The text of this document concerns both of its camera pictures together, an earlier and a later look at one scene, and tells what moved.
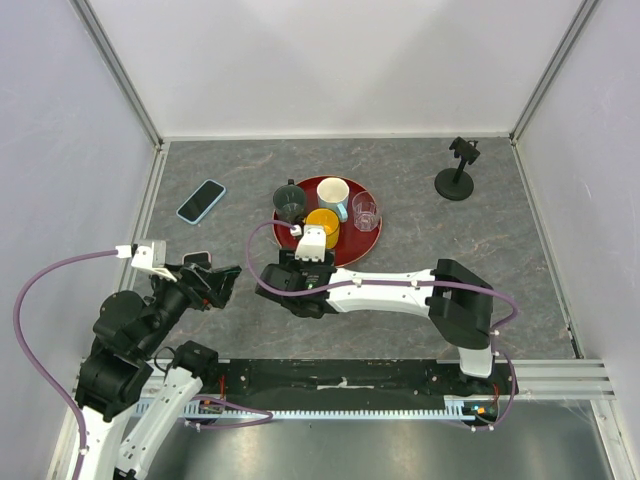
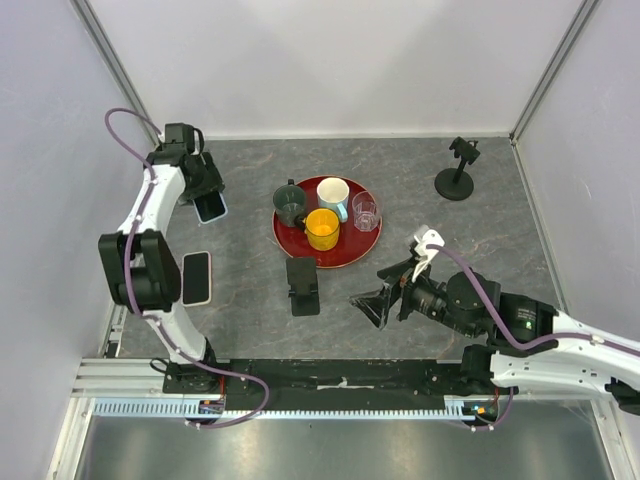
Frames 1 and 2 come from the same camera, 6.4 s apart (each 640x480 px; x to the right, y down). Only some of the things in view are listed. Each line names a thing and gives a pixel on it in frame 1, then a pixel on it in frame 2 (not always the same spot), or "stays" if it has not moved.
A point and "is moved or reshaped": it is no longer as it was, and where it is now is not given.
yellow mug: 327,218 stays
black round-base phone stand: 457,184 stays
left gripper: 216,292 -> 212,179
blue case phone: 201,201 is moved or reshaped
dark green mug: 289,203 stays
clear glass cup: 365,211 stays
